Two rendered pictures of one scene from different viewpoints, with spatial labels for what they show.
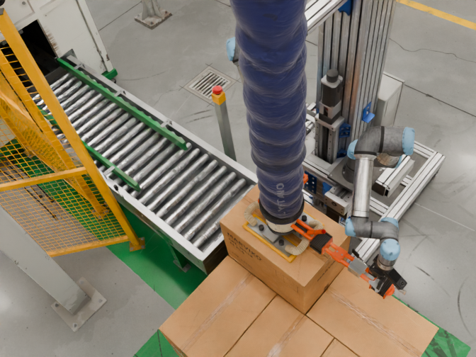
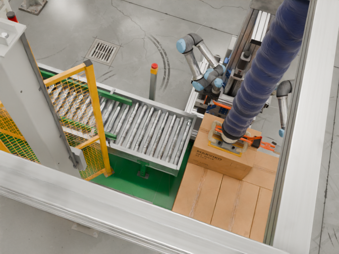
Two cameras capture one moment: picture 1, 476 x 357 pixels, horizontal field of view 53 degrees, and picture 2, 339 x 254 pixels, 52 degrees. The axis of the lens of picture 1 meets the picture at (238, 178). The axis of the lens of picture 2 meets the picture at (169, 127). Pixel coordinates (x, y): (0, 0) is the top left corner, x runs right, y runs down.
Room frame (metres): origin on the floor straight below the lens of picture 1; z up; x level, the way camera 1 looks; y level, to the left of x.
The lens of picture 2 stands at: (0.47, 1.32, 4.01)
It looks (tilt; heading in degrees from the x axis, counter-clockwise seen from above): 62 degrees down; 318
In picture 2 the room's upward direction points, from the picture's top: 11 degrees clockwise
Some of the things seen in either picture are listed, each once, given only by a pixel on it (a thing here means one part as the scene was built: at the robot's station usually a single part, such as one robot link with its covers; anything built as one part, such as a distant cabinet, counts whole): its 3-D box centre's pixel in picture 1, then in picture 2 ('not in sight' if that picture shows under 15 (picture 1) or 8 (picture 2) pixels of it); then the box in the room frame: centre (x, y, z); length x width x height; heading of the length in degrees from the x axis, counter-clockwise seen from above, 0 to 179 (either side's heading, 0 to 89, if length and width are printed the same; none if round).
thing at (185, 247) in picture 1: (93, 173); (74, 135); (2.25, 1.04, 0.50); 2.31 x 0.05 x 0.19; 40
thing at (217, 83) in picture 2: not in sight; (217, 84); (1.65, -0.23, 1.37); 0.09 x 0.08 x 0.11; 10
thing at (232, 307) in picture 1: (295, 338); (234, 194); (0.84, -0.15, 0.34); 1.20 x 1.00 x 0.40; 40
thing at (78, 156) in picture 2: not in sight; (70, 156); (1.55, 1.22, 1.62); 0.20 x 0.05 x 0.30; 40
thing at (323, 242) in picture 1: (321, 241); (256, 142); (1.07, -0.35, 1.07); 0.10 x 0.08 x 0.06; 128
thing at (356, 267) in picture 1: (357, 268); (277, 150); (0.90, -0.48, 1.07); 0.07 x 0.07 x 0.04; 38
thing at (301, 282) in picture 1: (284, 244); (223, 146); (1.27, -0.20, 0.74); 0.60 x 0.40 x 0.40; 38
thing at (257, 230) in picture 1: (271, 236); (225, 145); (1.21, -0.12, 0.97); 0.34 x 0.10 x 0.05; 38
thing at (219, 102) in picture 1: (227, 141); (152, 93); (2.32, 0.03, 0.50); 0.07 x 0.07 x 1.00; 40
